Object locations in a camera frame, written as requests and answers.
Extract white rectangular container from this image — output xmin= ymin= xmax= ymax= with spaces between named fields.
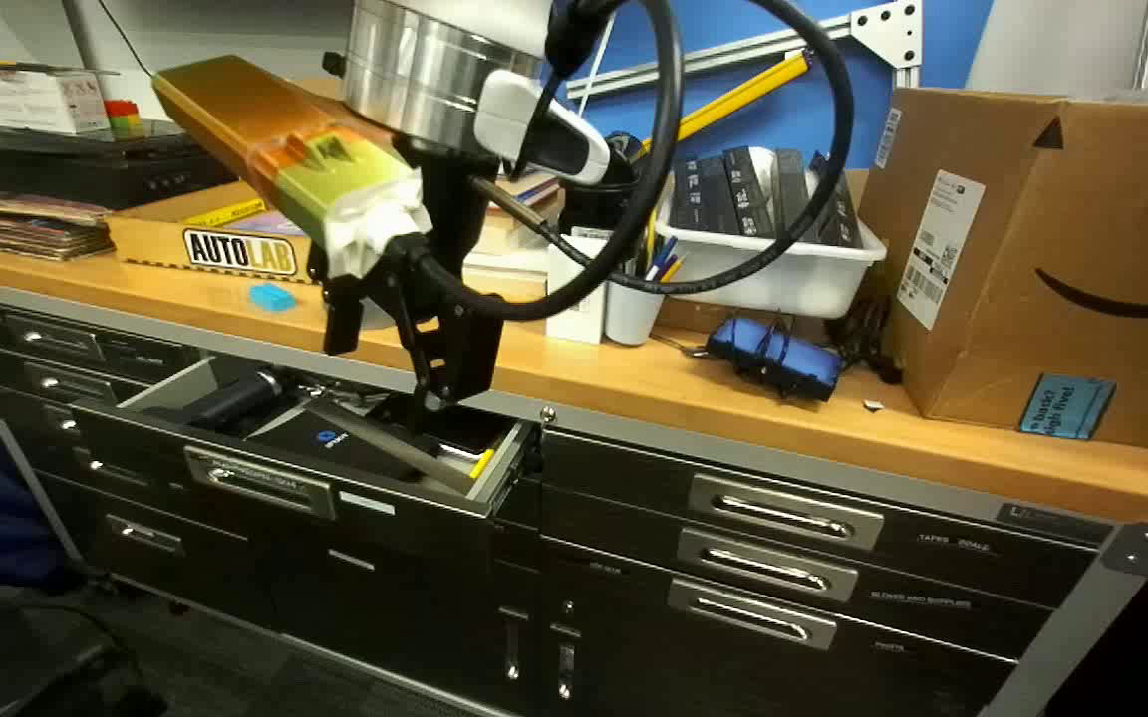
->
xmin=541 ymin=233 xmax=614 ymax=346

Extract white plastic bin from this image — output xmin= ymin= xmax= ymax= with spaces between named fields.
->
xmin=659 ymin=214 xmax=893 ymax=323

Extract thick black cable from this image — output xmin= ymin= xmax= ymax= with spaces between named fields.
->
xmin=467 ymin=0 xmax=684 ymax=327
xmin=520 ymin=0 xmax=861 ymax=303

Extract yellow Autolab box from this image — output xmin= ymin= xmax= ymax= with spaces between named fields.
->
xmin=105 ymin=177 xmax=326 ymax=288

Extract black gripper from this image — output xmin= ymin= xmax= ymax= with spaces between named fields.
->
xmin=319 ymin=130 xmax=510 ymax=419

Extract black keyboard parts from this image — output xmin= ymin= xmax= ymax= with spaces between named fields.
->
xmin=667 ymin=142 xmax=866 ymax=253

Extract blue and black device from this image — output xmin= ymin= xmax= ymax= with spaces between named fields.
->
xmin=700 ymin=314 xmax=848 ymax=403

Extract dark metal workbench cabinet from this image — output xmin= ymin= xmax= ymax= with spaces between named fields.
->
xmin=0 ymin=271 xmax=1148 ymax=717

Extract open grey metal drawer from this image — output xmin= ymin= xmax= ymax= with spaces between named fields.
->
xmin=67 ymin=350 xmax=536 ymax=567

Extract long orange yellow box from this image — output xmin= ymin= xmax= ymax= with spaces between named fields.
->
xmin=153 ymin=53 xmax=436 ymax=288

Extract black flat device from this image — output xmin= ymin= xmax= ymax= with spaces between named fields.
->
xmin=0 ymin=120 xmax=241 ymax=214

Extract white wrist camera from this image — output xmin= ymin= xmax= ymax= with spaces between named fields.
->
xmin=471 ymin=69 xmax=614 ymax=188

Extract large brown cardboard box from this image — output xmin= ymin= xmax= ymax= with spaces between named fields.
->
xmin=858 ymin=84 xmax=1148 ymax=457

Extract stack of brown papers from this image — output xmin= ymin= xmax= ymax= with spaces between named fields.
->
xmin=0 ymin=188 xmax=117 ymax=262

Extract black pouch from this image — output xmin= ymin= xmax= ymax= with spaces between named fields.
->
xmin=189 ymin=372 xmax=288 ymax=439

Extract small white cardboard box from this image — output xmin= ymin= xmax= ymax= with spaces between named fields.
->
xmin=0 ymin=53 xmax=121 ymax=138

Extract yellow rod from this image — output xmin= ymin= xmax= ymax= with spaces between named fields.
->
xmin=668 ymin=49 xmax=816 ymax=146

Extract closed drawer with steel handle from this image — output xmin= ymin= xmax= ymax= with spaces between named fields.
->
xmin=537 ymin=431 xmax=1118 ymax=611
xmin=528 ymin=535 xmax=1023 ymax=717
xmin=530 ymin=488 xmax=1058 ymax=660

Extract round blue sticker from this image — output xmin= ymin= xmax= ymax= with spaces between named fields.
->
xmin=242 ymin=279 xmax=303 ymax=319

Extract white perforated bracket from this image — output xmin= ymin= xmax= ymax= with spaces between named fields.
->
xmin=560 ymin=0 xmax=928 ymax=103

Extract white pen cup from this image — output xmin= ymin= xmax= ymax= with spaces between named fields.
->
xmin=602 ymin=271 xmax=668 ymax=350

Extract black iFixit tool case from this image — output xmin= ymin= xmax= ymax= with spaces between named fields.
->
xmin=247 ymin=399 xmax=471 ymax=502

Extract blue wall panel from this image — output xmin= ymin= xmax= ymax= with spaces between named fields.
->
xmin=571 ymin=0 xmax=997 ymax=172

